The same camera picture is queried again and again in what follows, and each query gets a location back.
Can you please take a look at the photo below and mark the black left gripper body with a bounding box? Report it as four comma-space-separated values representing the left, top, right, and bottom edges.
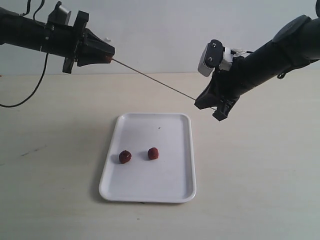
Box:
47, 11, 89, 73

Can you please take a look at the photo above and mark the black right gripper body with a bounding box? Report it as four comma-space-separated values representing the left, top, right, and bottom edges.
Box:
212, 56, 245, 109

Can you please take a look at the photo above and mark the dark red fruit piece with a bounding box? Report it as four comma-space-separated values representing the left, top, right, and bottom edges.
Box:
106, 56, 113, 63

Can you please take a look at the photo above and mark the thin metal skewer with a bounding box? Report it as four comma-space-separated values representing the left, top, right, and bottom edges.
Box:
109, 57, 218, 112

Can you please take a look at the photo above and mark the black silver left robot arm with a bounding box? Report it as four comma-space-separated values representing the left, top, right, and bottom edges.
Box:
0, 1, 115, 74

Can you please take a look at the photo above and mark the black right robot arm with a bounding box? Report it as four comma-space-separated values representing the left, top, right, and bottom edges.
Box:
194, 15, 320, 121

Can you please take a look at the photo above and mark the white rectangular plastic tray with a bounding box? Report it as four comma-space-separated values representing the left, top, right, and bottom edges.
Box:
98, 112, 197, 204

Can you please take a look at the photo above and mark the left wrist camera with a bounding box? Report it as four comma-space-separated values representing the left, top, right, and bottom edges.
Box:
47, 1, 72, 26

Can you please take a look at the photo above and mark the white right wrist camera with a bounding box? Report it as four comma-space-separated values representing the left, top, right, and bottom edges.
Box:
197, 39, 241, 77

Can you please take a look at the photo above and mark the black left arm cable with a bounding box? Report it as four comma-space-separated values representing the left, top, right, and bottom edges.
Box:
0, 0, 50, 108

